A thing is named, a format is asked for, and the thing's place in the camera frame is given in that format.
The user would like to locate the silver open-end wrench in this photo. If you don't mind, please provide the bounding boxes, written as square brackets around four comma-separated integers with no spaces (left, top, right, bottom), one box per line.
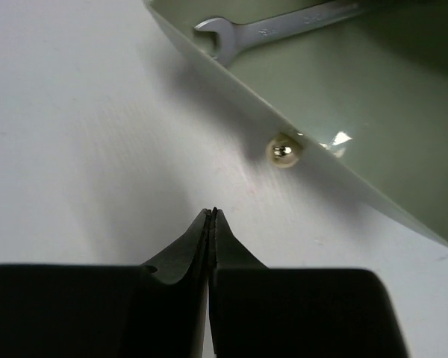
[194,1,364,66]

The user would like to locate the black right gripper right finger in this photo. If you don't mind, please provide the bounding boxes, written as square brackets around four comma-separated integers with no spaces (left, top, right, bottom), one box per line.
[208,209,408,357]

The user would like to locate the grey green drawer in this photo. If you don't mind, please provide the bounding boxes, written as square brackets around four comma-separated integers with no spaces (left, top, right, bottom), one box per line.
[145,1,448,246]

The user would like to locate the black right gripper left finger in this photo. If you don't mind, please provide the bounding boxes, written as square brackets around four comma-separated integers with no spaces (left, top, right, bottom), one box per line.
[0,210,211,357]

